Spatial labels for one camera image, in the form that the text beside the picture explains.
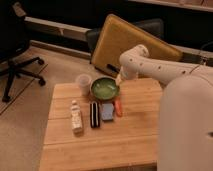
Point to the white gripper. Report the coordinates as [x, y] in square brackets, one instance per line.
[119, 79]

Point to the green ceramic bowl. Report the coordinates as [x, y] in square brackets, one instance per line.
[104, 88]

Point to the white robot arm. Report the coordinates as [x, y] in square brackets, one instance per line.
[185, 138]

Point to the orange carrot toy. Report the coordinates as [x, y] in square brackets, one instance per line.
[118, 107]

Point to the blue sponge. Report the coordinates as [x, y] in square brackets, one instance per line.
[107, 111]

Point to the clear plastic cup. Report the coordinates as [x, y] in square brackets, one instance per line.
[84, 82]

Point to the black white striped eraser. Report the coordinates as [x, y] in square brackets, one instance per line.
[94, 115]

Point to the small white plastic bottle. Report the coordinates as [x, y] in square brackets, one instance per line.
[76, 117]

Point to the black office chair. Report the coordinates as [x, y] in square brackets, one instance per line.
[14, 41]

